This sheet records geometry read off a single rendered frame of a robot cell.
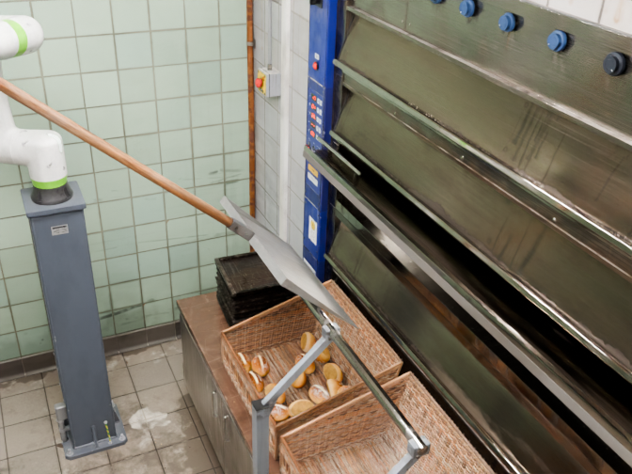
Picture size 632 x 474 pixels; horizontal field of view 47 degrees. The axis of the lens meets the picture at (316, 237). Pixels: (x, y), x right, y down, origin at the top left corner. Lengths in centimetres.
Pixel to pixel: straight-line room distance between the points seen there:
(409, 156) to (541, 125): 59
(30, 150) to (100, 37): 72
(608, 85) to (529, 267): 49
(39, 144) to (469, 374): 163
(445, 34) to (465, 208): 47
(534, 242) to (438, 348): 62
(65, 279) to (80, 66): 91
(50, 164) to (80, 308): 61
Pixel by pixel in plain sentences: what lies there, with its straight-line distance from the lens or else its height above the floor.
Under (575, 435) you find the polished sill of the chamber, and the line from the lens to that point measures 191.
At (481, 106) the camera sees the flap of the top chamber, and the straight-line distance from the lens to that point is 193.
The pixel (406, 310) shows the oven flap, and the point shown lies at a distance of 245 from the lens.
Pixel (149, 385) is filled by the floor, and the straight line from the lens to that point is 371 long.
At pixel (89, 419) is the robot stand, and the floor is 16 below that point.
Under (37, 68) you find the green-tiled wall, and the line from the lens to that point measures 322.
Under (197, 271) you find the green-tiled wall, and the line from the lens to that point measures 379.
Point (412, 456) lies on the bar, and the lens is 180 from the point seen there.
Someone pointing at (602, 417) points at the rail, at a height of 143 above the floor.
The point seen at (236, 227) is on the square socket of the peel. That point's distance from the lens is 222.
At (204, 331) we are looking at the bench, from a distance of 305.
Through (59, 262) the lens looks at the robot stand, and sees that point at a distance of 286.
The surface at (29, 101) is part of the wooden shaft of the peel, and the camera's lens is 193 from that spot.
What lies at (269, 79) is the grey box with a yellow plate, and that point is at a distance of 308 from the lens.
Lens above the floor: 245
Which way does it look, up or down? 30 degrees down
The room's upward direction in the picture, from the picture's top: 2 degrees clockwise
